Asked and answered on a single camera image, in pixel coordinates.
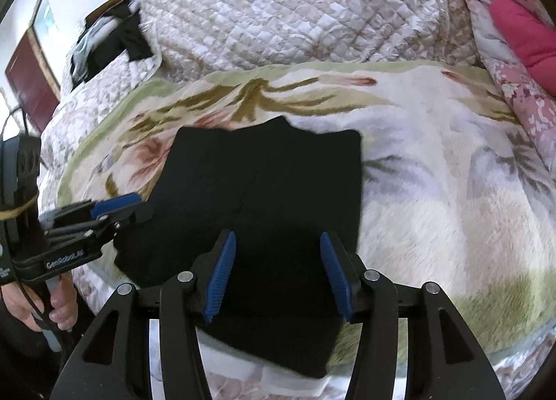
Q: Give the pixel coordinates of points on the quilted beige bedspread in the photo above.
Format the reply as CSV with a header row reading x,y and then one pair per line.
x,y
191,38

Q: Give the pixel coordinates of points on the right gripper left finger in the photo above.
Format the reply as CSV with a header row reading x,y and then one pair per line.
x,y
112,359

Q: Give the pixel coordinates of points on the black pants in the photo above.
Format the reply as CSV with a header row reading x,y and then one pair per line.
x,y
278,188

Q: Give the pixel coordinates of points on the floral fleece blanket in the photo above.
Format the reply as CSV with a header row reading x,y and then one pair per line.
x,y
454,187

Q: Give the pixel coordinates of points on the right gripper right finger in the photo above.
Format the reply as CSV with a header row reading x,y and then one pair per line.
x,y
444,359

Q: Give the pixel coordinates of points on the dark red wooden door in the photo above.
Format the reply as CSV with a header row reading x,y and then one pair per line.
x,y
32,81

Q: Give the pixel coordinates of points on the dark clothes pile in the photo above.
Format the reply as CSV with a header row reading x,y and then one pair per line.
x,y
114,32

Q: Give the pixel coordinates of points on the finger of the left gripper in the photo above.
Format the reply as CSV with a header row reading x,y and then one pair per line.
x,y
106,224
100,206

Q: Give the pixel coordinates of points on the pink floral comforter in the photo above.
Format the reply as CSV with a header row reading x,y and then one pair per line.
x,y
516,43

